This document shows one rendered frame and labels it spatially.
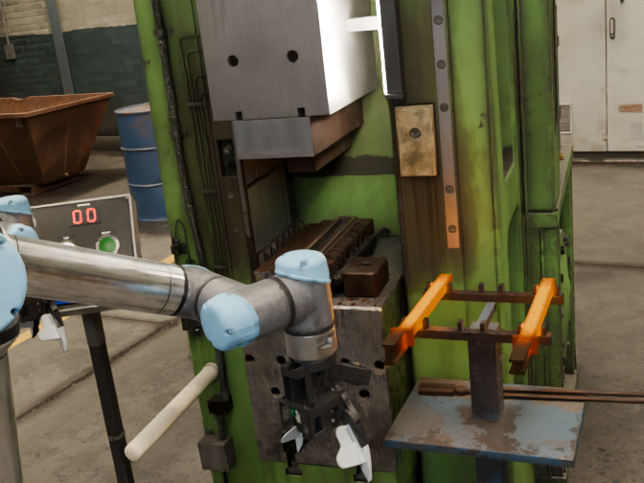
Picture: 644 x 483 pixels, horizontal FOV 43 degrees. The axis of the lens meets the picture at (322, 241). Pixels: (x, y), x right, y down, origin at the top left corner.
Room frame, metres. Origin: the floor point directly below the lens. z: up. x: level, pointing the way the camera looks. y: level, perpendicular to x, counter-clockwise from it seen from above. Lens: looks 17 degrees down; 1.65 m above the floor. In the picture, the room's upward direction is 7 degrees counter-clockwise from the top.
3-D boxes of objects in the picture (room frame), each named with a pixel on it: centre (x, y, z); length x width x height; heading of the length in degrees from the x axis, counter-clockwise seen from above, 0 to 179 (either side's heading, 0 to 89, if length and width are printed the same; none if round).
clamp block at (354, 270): (1.94, -0.10, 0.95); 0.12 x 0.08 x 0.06; 159
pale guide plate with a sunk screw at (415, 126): (1.96, -0.25, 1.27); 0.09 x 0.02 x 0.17; 69
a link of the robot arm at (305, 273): (1.12, 0.04, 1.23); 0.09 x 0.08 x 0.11; 127
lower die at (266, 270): (2.14, 0.01, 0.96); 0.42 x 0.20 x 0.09; 159
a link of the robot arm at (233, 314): (1.07, 0.12, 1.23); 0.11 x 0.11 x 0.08; 37
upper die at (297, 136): (2.14, 0.01, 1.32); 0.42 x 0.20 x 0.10; 159
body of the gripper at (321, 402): (1.11, 0.04, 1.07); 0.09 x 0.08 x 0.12; 135
